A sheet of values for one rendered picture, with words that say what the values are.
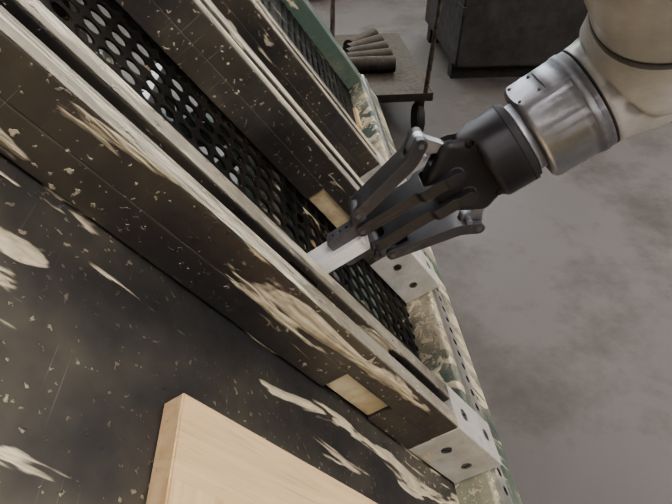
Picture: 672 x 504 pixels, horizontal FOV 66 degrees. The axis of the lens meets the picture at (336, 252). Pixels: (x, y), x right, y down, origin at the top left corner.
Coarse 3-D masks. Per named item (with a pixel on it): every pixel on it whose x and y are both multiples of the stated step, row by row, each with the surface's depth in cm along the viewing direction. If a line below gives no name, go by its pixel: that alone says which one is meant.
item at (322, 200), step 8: (320, 192) 78; (312, 200) 78; (320, 200) 79; (328, 200) 79; (320, 208) 80; (328, 208) 80; (336, 208) 80; (328, 216) 81; (336, 216) 81; (344, 216) 81; (336, 224) 82
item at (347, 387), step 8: (344, 376) 52; (328, 384) 53; (336, 384) 53; (344, 384) 53; (352, 384) 53; (360, 384) 53; (336, 392) 54; (344, 392) 54; (352, 392) 54; (360, 392) 54; (368, 392) 54; (352, 400) 55; (360, 400) 55; (368, 400) 55; (376, 400) 56; (360, 408) 56; (368, 408) 56; (376, 408) 57
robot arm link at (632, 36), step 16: (592, 0) 31; (608, 0) 30; (624, 0) 29; (640, 0) 28; (656, 0) 27; (592, 16) 33; (608, 16) 31; (624, 16) 30; (640, 16) 29; (656, 16) 29; (608, 32) 33; (624, 32) 31; (640, 32) 31; (656, 32) 30; (608, 48) 35; (624, 48) 34; (640, 48) 33; (656, 48) 32
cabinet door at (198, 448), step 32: (192, 416) 33; (224, 416) 36; (160, 448) 31; (192, 448) 32; (224, 448) 34; (256, 448) 37; (160, 480) 30; (192, 480) 30; (224, 480) 33; (256, 480) 35; (288, 480) 38; (320, 480) 41
